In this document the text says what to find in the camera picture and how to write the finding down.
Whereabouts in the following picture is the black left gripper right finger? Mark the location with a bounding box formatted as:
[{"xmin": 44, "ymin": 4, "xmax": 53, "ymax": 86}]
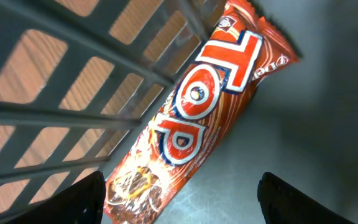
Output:
[{"xmin": 257, "ymin": 172, "xmax": 354, "ymax": 224}]

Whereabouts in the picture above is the grey plastic mesh basket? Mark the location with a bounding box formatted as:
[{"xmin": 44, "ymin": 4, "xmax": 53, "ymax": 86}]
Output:
[{"xmin": 0, "ymin": 1, "xmax": 358, "ymax": 223}]

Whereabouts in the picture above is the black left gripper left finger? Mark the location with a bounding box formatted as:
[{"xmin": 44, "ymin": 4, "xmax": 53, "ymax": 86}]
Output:
[{"xmin": 8, "ymin": 171, "xmax": 106, "ymax": 224}]

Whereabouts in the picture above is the red TOP biscuit pack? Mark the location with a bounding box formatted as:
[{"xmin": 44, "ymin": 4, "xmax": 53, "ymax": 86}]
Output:
[{"xmin": 104, "ymin": 0, "xmax": 298, "ymax": 223}]

